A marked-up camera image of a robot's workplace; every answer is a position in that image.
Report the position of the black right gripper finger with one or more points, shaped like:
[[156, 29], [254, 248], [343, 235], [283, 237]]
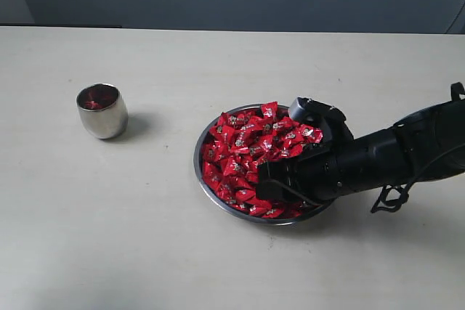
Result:
[[273, 191], [280, 170]]

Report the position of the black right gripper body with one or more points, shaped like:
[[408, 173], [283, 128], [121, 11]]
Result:
[[347, 166]]

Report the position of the stainless steel plate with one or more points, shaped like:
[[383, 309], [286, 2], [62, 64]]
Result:
[[229, 151]]

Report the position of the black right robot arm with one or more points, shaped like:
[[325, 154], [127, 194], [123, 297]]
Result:
[[427, 145]]

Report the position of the stainless steel cup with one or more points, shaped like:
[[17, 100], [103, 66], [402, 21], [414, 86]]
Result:
[[106, 123]]

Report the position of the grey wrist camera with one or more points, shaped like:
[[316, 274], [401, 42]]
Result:
[[311, 112]]

